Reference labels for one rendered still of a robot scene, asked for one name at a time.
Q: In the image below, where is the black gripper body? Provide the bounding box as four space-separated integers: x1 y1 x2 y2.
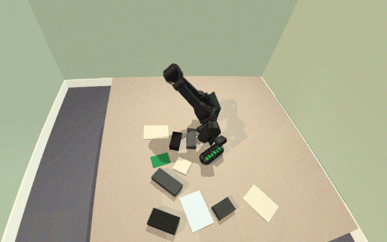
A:
196 125 227 147

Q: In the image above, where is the green flat rectangular card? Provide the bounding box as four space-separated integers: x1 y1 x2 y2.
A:
151 153 171 168

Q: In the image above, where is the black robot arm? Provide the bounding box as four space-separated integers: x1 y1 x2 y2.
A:
163 63 221 143

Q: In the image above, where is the dark grey controller unit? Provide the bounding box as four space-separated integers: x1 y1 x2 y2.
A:
199 144 224 164

